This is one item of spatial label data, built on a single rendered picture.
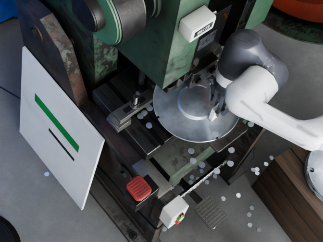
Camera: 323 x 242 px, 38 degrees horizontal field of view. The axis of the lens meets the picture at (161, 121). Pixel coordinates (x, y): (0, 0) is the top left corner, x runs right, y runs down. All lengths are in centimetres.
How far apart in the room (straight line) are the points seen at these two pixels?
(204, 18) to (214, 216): 121
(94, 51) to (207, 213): 92
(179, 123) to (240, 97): 41
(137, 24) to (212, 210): 124
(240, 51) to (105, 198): 121
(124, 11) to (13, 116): 154
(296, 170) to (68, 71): 101
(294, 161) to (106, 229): 87
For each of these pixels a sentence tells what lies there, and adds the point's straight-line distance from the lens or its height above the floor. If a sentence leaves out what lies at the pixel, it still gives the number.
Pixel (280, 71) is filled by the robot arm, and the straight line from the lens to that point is 118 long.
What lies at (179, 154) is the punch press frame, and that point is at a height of 64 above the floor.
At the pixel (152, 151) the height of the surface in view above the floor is 70.
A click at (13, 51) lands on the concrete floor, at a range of 260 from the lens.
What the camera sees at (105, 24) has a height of 132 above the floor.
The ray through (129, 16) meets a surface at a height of 137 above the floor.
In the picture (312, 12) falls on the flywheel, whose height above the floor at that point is 107.
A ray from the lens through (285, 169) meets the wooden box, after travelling 200.
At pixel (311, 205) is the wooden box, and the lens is 199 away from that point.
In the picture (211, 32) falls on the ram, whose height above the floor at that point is 109.
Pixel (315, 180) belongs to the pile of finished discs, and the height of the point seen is 39.
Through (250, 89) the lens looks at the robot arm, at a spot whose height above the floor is 118.
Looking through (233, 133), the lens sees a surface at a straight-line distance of 151.
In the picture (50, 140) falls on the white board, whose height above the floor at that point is 23.
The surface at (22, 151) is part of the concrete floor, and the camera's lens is 231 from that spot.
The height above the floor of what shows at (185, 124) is 78.
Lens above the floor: 209
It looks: 62 degrees down
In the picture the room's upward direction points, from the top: 13 degrees clockwise
